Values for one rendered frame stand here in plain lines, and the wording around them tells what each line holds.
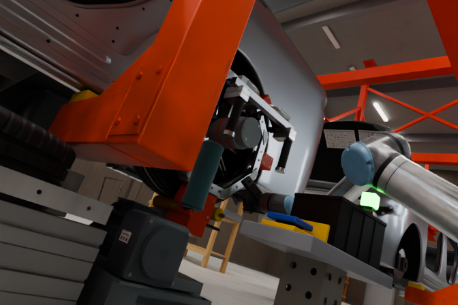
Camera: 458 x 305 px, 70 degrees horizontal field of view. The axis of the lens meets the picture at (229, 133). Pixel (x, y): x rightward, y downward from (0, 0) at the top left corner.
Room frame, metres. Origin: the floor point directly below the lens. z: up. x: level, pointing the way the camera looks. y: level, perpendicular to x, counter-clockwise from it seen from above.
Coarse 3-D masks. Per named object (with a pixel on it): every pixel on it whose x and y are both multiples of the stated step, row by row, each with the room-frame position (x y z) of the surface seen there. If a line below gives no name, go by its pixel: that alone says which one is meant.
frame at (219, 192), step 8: (232, 72) 1.31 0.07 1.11; (248, 112) 1.50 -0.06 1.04; (264, 128) 1.52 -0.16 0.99; (264, 136) 1.52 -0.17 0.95; (264, 144) 1.54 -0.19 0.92; (256, 152) 1.53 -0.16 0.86; (248, 160) 1.56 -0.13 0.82; (256, 160) 1.52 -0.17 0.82; (248, 168) 1.56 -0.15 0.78; (256, 168) 1.54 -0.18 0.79; (184, 176) 1.30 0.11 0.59; (240, 176) 1.53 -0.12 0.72; (224, 184) 1.48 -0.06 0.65; (232, 184) 1.46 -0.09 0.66; (240, 184) 1.49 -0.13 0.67; (216, 192) 1.40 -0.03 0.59; (224, 192) 1.43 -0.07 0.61; (232, 192) 1.46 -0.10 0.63
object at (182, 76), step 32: (192, 0) 0.69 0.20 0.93; (224, 0) 0.70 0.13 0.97; (160, 32) 0.77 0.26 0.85; (192, 32) 0.67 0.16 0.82; (224, 32) 0.72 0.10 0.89; (160, 64) 0.69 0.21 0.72; (192, 64) 0.69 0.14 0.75; (224, 64) 0.75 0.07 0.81; (128, 96) 0.76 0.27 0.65; (160, 96) 0.66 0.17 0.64; (192, 96) 0.71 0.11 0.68; (128, 128) 0.70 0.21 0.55; (160, 128) 0.68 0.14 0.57; (192, 128) 0.73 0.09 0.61; (160, 160) 0.75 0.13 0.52; (192, 160) 0.76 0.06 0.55
